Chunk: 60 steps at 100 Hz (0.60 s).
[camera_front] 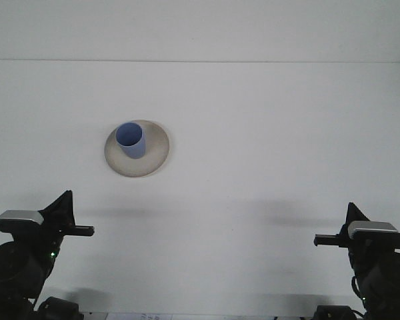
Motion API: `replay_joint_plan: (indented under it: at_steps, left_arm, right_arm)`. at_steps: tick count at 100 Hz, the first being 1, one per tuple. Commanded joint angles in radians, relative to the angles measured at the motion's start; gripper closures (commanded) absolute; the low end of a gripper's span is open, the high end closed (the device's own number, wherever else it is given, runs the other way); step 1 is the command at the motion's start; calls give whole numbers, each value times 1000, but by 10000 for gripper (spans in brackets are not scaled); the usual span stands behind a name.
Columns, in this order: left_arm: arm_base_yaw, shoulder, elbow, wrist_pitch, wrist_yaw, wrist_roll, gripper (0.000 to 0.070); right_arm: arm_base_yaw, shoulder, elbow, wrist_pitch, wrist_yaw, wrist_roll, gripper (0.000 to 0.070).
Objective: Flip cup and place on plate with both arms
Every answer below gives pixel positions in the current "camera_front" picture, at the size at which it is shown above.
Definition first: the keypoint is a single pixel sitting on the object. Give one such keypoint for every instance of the pale blue cup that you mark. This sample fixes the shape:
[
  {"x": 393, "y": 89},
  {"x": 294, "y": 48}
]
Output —
[{"x": 133, "y": 150}]

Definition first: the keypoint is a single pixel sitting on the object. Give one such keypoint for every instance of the pale round plate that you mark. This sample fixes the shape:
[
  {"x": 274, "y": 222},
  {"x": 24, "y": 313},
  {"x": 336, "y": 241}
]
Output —
[{"x": 153, "y": 160}]

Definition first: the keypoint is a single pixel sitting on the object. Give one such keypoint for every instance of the white paper sheet with writing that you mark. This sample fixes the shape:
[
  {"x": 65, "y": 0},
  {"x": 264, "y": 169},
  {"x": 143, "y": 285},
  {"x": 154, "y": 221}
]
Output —
[{"x": 136, "y": 316}]

